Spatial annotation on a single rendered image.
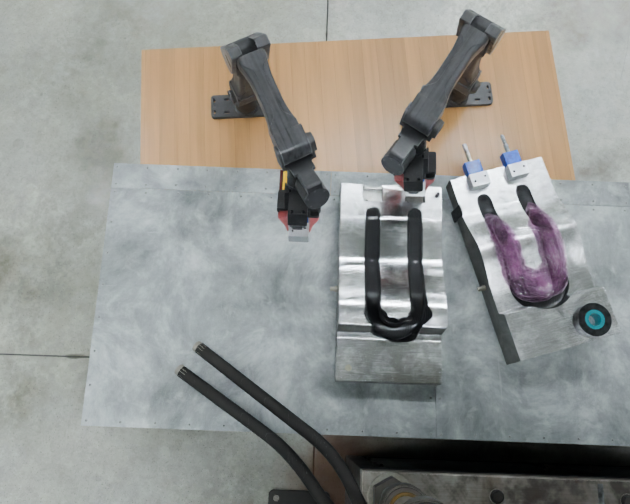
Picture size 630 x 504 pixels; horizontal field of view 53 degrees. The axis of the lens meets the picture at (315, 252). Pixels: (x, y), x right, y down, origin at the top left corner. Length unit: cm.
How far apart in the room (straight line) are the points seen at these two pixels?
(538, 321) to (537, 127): 59
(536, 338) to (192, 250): 90
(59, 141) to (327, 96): 137
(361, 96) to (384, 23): 114
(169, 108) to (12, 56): 136
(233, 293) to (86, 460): 111
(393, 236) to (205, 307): 52
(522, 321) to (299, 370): 56
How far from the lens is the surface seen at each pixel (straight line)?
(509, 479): 172
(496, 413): 170
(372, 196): 168
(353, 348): 158
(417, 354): 160
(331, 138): 181
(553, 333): 164
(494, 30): 147
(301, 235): 153
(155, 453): 250
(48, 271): 270
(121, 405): 170
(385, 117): 185
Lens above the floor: 243
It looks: 75 degrees down
